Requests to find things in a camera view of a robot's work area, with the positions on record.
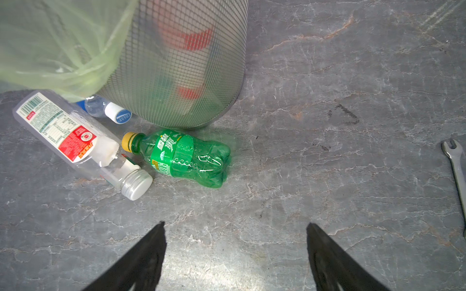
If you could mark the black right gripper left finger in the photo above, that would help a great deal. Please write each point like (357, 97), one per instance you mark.
(139, 269)

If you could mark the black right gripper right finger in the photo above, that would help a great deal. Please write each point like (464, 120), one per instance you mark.
(333, 269)

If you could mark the clear bottle red cap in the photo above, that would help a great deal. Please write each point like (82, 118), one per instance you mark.
(187, 50)

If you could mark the grey mesh waste bin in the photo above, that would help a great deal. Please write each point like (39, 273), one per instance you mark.
(141, 83)

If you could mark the green bin liner bag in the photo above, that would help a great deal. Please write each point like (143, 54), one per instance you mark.
(69, 47)

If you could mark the small green plastic bottle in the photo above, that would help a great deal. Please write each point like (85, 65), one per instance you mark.
(180, 155)

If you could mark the square bottle red green label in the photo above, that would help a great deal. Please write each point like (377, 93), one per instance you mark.
(81, 141)

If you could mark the clear bottle blue label white cap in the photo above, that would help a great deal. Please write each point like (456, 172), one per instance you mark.
(99, 107)

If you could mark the silver open-end wrench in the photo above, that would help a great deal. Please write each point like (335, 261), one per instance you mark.
(453, 150)

